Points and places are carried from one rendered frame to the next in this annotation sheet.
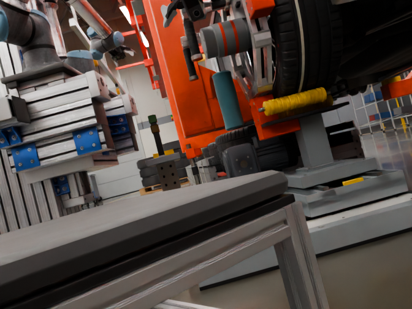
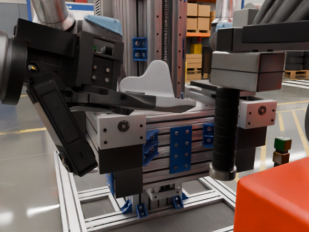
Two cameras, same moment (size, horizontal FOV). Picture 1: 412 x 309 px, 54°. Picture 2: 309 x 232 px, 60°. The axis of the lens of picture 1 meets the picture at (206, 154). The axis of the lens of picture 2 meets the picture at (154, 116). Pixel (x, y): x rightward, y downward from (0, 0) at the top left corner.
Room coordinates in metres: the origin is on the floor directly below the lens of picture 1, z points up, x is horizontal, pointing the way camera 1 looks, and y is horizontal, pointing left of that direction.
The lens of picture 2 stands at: (1.22, -0.38, 0.96)
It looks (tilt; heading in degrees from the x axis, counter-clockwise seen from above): 14 degrees down; 65
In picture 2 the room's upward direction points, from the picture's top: straight up
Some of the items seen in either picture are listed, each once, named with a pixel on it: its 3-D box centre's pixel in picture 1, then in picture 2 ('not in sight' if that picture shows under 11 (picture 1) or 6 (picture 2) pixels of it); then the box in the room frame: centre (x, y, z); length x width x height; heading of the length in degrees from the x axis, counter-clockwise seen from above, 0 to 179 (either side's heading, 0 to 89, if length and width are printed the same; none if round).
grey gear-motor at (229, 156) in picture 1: (271, 169); not in sight; (1.94, -0.29, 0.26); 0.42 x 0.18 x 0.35; 94
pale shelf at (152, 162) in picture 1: (164, 160); not in sight; (2.17, 0.23, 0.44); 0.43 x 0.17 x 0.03; 4
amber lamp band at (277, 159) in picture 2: (155, 129); (281, 157); (1.97, 0.21, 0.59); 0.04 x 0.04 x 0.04; 4
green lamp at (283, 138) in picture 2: (152, 119); (282, 143); (1.97, 0.21, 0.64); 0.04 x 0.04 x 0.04; 4
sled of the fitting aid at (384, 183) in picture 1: (330, 189); not in sight; (1.64, -0.46, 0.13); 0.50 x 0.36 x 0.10; 4
